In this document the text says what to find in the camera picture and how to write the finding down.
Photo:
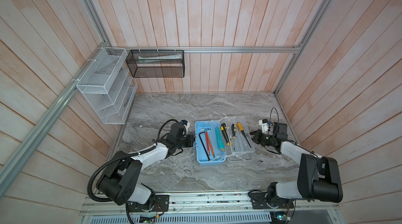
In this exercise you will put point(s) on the black hex key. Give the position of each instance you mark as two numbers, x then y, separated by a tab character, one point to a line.
204	144

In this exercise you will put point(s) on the black yellow handled screwdriver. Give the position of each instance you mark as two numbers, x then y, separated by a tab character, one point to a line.
233	130

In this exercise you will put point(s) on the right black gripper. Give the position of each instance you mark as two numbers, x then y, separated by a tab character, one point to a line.
255	138

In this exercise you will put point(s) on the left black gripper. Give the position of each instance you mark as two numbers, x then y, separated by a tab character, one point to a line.
190	142

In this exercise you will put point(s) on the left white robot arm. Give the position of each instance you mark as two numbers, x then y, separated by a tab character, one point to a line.
117	180

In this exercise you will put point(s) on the light blue plastic tool box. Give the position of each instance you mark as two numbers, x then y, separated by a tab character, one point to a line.
242	153

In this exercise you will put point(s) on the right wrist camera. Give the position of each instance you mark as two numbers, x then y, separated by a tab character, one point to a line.
265	125

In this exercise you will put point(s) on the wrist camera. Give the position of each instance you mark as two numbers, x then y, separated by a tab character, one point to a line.
186	124
265	125

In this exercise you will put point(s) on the teal tool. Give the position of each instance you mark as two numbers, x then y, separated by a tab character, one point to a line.
219	139

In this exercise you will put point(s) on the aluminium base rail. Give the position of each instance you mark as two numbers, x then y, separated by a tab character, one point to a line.
208	202

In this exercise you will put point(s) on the white wire mesh shelf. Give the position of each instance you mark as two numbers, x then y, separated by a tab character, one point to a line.
107	86

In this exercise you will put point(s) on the yellow black utility knife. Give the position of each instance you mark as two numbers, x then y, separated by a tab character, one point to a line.
225	133

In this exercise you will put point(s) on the black wire mesh basket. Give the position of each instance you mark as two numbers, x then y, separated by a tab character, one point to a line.
156	63

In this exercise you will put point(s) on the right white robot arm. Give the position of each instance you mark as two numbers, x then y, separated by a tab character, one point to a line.
318	176

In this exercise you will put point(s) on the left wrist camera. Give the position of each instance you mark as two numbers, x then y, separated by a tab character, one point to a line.
186	124

